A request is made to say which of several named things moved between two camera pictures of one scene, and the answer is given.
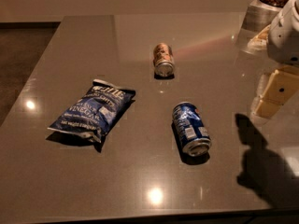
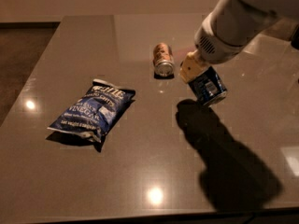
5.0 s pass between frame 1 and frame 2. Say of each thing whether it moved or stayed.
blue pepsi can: moved
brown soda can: stayed
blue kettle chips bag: stayed
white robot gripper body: moved
